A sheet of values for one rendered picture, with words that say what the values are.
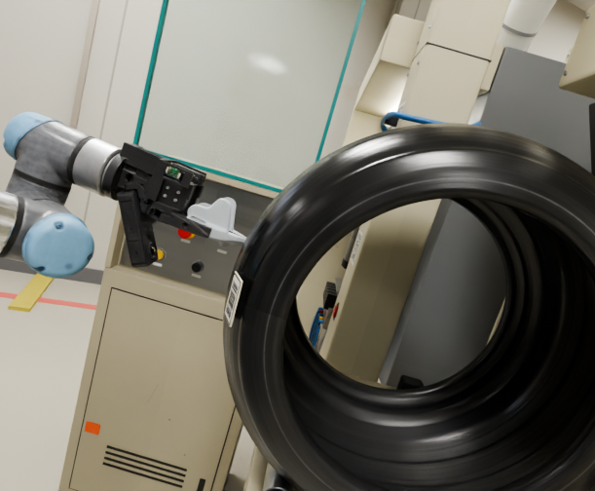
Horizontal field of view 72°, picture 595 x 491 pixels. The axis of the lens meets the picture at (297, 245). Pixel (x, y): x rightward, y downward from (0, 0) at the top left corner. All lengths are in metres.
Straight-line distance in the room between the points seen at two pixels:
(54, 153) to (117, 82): 2.91
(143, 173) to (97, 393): 1.05
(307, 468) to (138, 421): 1.02
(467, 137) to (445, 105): 0.39
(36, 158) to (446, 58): 0.74
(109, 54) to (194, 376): 2.70
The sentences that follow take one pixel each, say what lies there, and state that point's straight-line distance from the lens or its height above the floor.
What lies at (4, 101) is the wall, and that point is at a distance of 3.69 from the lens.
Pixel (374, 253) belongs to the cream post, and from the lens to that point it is 0.89.
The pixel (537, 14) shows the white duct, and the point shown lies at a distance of 1.55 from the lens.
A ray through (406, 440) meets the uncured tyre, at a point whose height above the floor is 0.93.
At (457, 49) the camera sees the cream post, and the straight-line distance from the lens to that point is 0.94.
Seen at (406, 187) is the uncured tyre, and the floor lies 1.37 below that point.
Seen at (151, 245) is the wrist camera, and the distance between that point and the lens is 0.66.
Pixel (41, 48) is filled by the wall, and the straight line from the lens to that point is 3.66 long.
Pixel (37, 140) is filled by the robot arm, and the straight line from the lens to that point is 0.68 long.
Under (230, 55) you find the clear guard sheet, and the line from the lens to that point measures 1.31.
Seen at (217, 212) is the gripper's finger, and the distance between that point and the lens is 0.59.
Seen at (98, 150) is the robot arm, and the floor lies 1.30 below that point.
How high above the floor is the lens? 1.35
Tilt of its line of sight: 10 degrees down
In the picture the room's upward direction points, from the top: 16 degrees clockwise
